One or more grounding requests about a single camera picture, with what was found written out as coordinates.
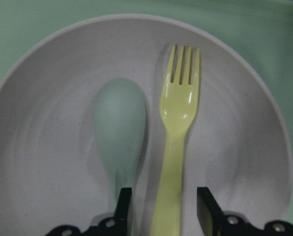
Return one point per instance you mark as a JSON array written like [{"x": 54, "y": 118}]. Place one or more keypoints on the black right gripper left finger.
[{"x": 116, "y": 225}]

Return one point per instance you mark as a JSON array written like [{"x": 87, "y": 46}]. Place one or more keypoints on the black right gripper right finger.
[{"x": 216, "y": 222}]

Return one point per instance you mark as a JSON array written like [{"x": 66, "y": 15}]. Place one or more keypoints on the white round plate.
[{"x": 50, "y": 169}]

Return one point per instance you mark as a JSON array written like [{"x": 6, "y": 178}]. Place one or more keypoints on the yellow plastic fork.
[{"x": 178, "y": 108}]

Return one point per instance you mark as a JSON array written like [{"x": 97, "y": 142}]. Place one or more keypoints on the pale green spoon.
[{"x": 119, "y": 120}]

